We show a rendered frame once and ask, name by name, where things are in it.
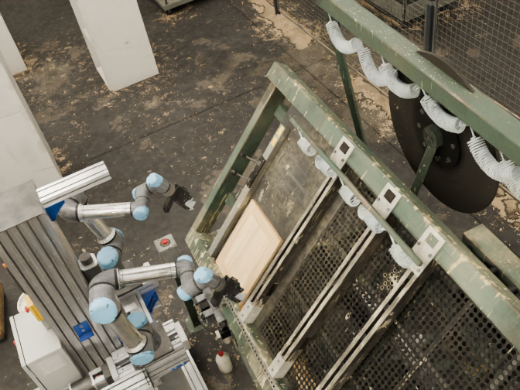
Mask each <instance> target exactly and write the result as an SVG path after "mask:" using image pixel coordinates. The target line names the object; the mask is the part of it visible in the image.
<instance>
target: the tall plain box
mask: <svg viewBox="0 0 520 390"><path fill-rule="evenodd" d="M62 178H63V177H62V175H61V173H60V170H59V168H58V165H57V164H56V160H55V159H54V156H53V154H52V151H51V149H50V147H49V145H48V143H47V141H46V139H45V137H44V135H43V133H42V131H41V129H40V127H39V126H38V124H37V122H36V120H35V118H34V116H33V113H32V112H31V110H30V108H29V106H28V104H27V103H26V100H25V98H24V97H23V95H22V92H21V91H20V89H19V86H18V84H17V83H16V81H15V79H14V77H13V76H12V73H11V71H10V69H9V67H8V65H7V63H6V62H5V59H4V57H3V55H2V53H1V51H0V193H1V192H4V191H6V190H9V189H11V188H13V187H15V186H18V185H20V184H22V183H25V182H27V181H30V180H33V182H34V183H35V185H36V187H37V189H39V188H40V187H43V186H45V185H48V184H50V183H53V182H55V181H57V180H60V179H62Z"/></svg>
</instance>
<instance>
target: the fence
mask: <svg viewBox="0 0 520 390"><path fill-rule="evenodd" d="M281 126H282V127H283V130H282V132H281V134H280V136H278V134H277V132H278V130H279V129H280V127H281ZM278 130H277V131H276V133H275V135H274V136H273V138H272V140H273V139H274V138H275V137H276V138H277V140H276V142H275V144H274V146H272V144H271V143H272V141H271V142H270V143H269V146H268V147H267V149H266V150H265V152H264V154H263V157H264V159H265V160H266V161H265V164H264V165H263V167H262V168H261V170H260V172H259V174H258V175H257V177H256V178H255V181H254V183H253V184H252V185H251V188H248V187H247V185H245V188H244V189H243V190H242V192H241V194H240V196H239V198H238V199H237V201H236V203H235V204H234V206H233V208H232V209H231V212H230V213H229V215H228V216H227V218H226V220H225V222H224V223H223V225H222V227H221V229H220V230H219V232H218V234H217V236H216V238H215V239H214V241H213V243H212V245H211V246H210V248H209V249H208V251H207V252H208V254H209V256H210V257H215V258H216V256H217V254H218V252H219V251H220V249H221V247H222V245H223V244H224V242H225V241H226V239H227V237H228V235H229V234H230V232H231V230H232V228H233V227H234V225H235V223H236V222H237V220H238V218H239V217H240V215H241V213H242V211H243V210H244V208H245V206H246V204H247V203H248V201H249V200H250V198H251V195H252V194H253V193H254V191H255V189H256V187H257V186H258V184H259V182H260V181H261V179H262V177H263V176H264V174H265V172H266V170H267V169H268V167H269V165H270V164H271V162H272V160H273V159H274V157H275V155H276V153H277V152H278V150H279V148H280V146H281V145H282V143H283V141H284V140H285V138H286V136H287V135H288V133H289V131H290V129H289V128H288V126H287V125H284V124H281V125H280V126H279V128H278Z"/></svg>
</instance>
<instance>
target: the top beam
mask: <svg viewBox="0 0 520 390"><path fill-rule="evenodd" d="M267 77H268V79H269V80H270V81H271V82H272V83H273V84H274V85H275V86H276V87H277V88H278V89H279V90H280V91H281V92H282V93H283V94H284V95H285V97H286V98H287V99H288V100H289V101H290V102H291V103H292V104H293V106H294V107H295V108H296V109H297V110H298V111H299V112H300V113H301V114H302V116H303V117H304V118H305V119H306V120H307V121H308V122H309V123H310V124H311V125H312V126H313V127H314V128H315V129H316V130H317V131H318V132H319V134H320V135H321V136H322V137H323V138H324V139H325V140H326V141H327V143H328V144H329V145H330V146H331V147H332V148H333V149H335V148H336V147H337V144H338V143H339V141H340V140H341V139H342V137H343V135H344V136H345V137H346V138H347V139H348V140H349V141H350V142H351V143H352V144H353V146H354V147H355V148H354V151H353V152H352V153H351V155H350V156H349V158H348V159H347V161H346V164H348V165H349V167H350V168H352V170H353V171H354V172H355V173H356V174H357V175H358V176H359V177H360V178H361V180H362V181H363V182H364V183H365V184H366V185H367V186H368V187H369V189H370V190H371V191H372V192H373V193H374V194H375V195H376V196H377V197H378V196H379V194H380V193H381V192H382V190H383V189H384V187H385V185H386V184H387V183H388V182H390V184H391V185H393V187H394V188H395V189H396V190H397V191H398V192H399V193H400V194H401V195H402V197H401V199H400V200H399V202H398V203H397V204H396V205H395V207H394V208H393V210H392V213H393V214H394V216H395V217H396V218H397V219H398V220H399V221H400V222H401V223H402V225H403V226H404V227H405V228H406V229H407V230H408V231H409V232H410V233H411V235H412V236H413V237H414V238H415V239H416V240H417V241H418V240H419V239H420V238H421V236H422V235H423V233H424V232H425V231H426V229H427V228H428V227H429V226H430V225H431V226H432V227H433V228H434V229H435V231H436V232H437V233H438V234H439V235H440V236H441V237H442V238H443V239H444V240H445V241H446V243H445V244H444V245H443V247H442V248H441V249H440V250H439V251H438V253H437V254H436V255H435V257H434V259H435V260H436V262H437V263H438V264H439V265H440V266H441V267H442V268H443V269H444V271H445V272H446V273H447V274H448V275H449V276H450V277H451V278H452V279H453V281H454V282H455V283H456V284H457V285H458V286H459V287H460V288H461V289H462V290H463V291H464V292H465V293H466V294H467V295H468V296H469V297H470V299H471V300H472V301H473V302H474V303H475V304H476V305H477V306H478V308H479V309H480V310H481V311H482V312H483V313H484V314H485V315H486V317H487V318H488V319H489V320H490V321H491V322H492V323H493V324H494V325H495V326H496V327H497V328H498V329H499V330H500V331H501V332H502V333H503V335H504V336H505V337H506V338H507V339H508V340H509V341H510V342H511V344H512V345H513V346H514V347H515V348H516V349H517V350H518V351H519V352H520V300H519V299H518V298H517V297H516V296H515V295H514V294H513V293H512V292H511V291H510V290H509V289H508V288H507V287H506V286H505V285H504V284H503V283H502V282H501V281H500V280H499V279H498V278H497V277H496V276H495V275H494V274H493V273H492V272H491V271H490V270H489V269H488V268H487V267H486V266H485V265H484V264H483V263H482V262H481V261H480V260H479V259H478V258H477V256H476V255H475V254H474V253H473V252H472V251H471V250H470V249H469V248H468V247H467V246H466V245H465V244H464V243H463V242H462V241H461V240H460V239H459V238H458V237H457V236H456V235H455V234H454V233H453V232H452V231H451V230H450V229H449V228H448V227H447V226H446V225H445V224H444V223H443V222H442V221H441V220H440V219H439V218H438V217H437V216H436V215H435V214H434V213H433V212H432V211H431V210H430V209H429V208H428V207H427V206H426V205H425V204H424V203H423V202H422V201H421V200H420V199H419V198H418V197H417V196H416V195H415V194H414V193H413V192H412V191H411V190H410V189H409V188H408V187H407V186H406V185H405V184H404V183H403V182H402V181H401V180H400V179H399V178H398V177H397V176H396V175H395V174H394V173H393V172H392V171H391V170H390V169H389V168H388V167H387V166H386V165H385V164H384V163H383V162H382V161H381V160H380V159H379V158H378V157H377V156H376V155H375V154H374V153H373V152H372V151H371V150H370V149H369V148H368V147H367V146H366V145H365V144H364V143H363V142H362V141H361V140H360V139H359V138H358V137H357V136H356V135H355V134H354V133H353V132H352V131H351V130H350V129H349V128H348V127H347V126H346V125H345V124H344V123H343V122H342V121H341V120H340V119H339V118H338V117H337V116H336V115H335V114H334V113H333V112H332V111H331V109H330V108H329V107H328V106H327V105H326V104H325V103H324V102H323V101H322V100H321V99H320V98H319V97H318V96H317V95H316V94H315V93H314V92H313V91H312V90H311V89H310V88H309V87H308V86H307V85H306V84H305V83H304V82H303V81H302V80H301V79H300V78H299V77H298V76H297V75H296V74H295V73H294V72H293V71H292V70H291V69H290V68H289V67H288V66H287V65H285V64H282V63H279V62H276V61H275V62H274V63H273V65H272V67H271V68H270V70H269V72H268V74H267ZM426 242H427V244H428V245H429V246H430V247H431V248H432V249H433V248H434V247H435V246H436V244H437V243H438V242H439V240H438V239H437V238H436V237H435V236H434V235H433V234H432V233H431V234H430V235H429V237H428V238H427V239H426Z"/></svg>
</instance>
